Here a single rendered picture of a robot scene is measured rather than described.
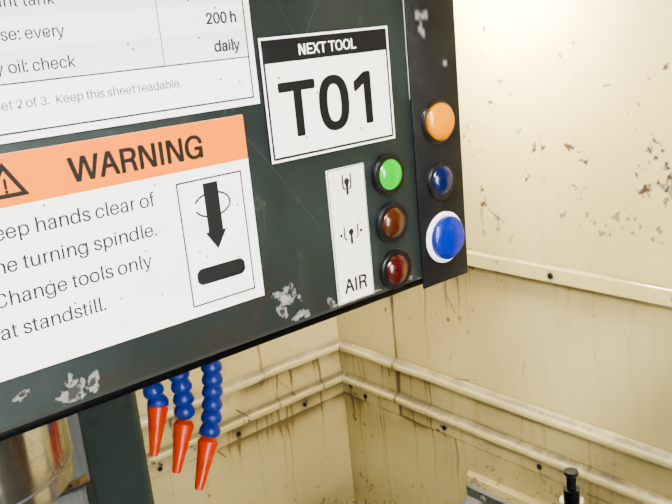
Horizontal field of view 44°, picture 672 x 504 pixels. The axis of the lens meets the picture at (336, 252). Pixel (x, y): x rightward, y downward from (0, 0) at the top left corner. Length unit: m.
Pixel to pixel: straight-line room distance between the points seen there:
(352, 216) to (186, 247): 0.12
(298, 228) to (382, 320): 1.30
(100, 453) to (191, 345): 0.80
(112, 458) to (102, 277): 0.85
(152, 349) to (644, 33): 0.97
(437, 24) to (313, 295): 0.20
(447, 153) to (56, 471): 0.35
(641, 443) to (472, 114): 0.62
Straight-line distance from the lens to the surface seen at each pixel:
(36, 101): 0.41
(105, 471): 1.27
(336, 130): 0.50
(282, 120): 0.48
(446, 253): 0.57
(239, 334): 0.48
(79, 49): 0.42
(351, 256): 0.52
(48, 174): 0.41
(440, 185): 0.56
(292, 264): 0.49
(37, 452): 0.60
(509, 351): 1.56
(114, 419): 1.25
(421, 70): 0.55
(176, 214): 0.44
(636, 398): 1.44
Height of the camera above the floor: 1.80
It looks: 15 degrees down
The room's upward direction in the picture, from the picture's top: 6 degrees counter-clockwise
